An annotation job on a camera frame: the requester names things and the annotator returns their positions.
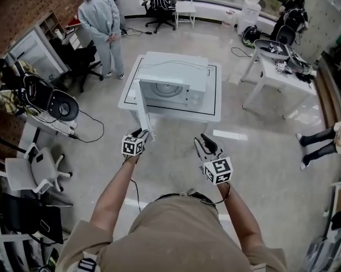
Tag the white rectangular table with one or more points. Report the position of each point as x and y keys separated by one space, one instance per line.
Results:
x=283 y=81

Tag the white swivel office chair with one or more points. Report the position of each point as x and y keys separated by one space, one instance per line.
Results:
x=23 y=169

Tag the person's left forearm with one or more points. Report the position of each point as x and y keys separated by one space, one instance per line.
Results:
x=114 y=193

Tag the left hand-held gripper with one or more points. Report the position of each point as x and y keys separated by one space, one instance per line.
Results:
x=132 y=145

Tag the white cabinet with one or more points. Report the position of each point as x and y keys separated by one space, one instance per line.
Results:
x=34 y=52

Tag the white microwave oven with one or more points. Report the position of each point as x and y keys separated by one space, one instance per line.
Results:
x=181 y=72

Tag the white microwave door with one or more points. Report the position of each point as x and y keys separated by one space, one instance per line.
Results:
x=143 y=109

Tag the wooden cubby shelf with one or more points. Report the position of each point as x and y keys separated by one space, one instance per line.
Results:
x=50 y=24

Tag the grey shell chair seat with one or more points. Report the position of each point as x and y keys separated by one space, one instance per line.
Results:
x=265 y=47

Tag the person's beige shirt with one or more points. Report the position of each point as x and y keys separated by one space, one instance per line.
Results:
x=181 y=237

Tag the black backpack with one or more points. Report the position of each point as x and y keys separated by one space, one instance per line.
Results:
x=250 y=34

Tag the white square table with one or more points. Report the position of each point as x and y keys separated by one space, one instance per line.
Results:
x=213 y=95

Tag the grey locker cabinet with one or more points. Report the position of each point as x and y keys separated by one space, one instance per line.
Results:
x=323 y=18

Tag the white water dispenser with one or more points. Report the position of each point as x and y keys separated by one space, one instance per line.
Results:
x=251 y=11

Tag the black office chair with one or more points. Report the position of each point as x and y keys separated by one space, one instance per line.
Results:
x=160 y=3
x=80 y=59

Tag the white plastic chair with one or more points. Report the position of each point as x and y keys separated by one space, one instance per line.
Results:
x=184 y=6

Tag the person's right forearm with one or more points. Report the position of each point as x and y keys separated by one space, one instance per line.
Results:
x=240 y=214

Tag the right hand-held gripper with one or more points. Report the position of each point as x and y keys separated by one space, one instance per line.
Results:
x=218 y=171

